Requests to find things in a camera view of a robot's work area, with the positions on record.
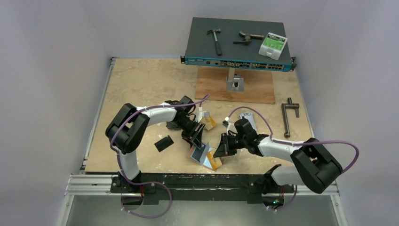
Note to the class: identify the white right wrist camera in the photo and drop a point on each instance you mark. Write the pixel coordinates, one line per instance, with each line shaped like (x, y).
(229, 125)

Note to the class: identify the rusty metal tool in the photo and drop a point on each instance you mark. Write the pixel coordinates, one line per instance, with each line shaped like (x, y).
(247, 38)

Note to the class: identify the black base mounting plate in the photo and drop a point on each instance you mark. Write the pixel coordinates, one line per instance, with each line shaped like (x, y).
(250, 188)

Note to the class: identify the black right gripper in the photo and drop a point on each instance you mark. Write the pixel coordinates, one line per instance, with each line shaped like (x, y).
(230, 144)

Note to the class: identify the white green electronic box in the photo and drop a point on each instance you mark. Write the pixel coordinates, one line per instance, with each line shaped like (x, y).
(272, 46)

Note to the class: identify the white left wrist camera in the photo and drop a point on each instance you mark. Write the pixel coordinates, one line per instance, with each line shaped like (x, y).
(200, 114)

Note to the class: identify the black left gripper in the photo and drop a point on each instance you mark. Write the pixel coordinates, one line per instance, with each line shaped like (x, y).
(193, 137)

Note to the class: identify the white silver card stack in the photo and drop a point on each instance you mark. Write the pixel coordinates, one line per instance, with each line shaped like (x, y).
(249, 116)

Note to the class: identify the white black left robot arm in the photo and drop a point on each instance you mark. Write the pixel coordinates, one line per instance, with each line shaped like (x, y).
(127, 129)

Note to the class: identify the small claw hammer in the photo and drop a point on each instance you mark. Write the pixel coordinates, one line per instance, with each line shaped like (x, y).
(217, 44)

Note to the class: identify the metal stand bracket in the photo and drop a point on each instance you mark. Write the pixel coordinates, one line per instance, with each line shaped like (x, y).
(234, 82)

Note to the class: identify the pink leather card holder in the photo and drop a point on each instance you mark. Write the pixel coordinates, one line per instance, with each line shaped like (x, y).
(199, 155)

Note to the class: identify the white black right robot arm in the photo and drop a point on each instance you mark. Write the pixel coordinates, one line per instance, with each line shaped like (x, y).
(313, 165)

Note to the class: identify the brown wooden board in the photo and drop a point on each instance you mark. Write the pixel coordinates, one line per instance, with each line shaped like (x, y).
(254, 86)

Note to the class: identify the single gold VIP card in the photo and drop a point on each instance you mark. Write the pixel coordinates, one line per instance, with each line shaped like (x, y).
(214, 162)

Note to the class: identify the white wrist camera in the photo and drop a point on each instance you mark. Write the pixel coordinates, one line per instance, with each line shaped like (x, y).
(229, 125)
(200, 114)

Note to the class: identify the blue grey network switch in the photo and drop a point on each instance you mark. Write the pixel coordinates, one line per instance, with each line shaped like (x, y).
(200, 48)

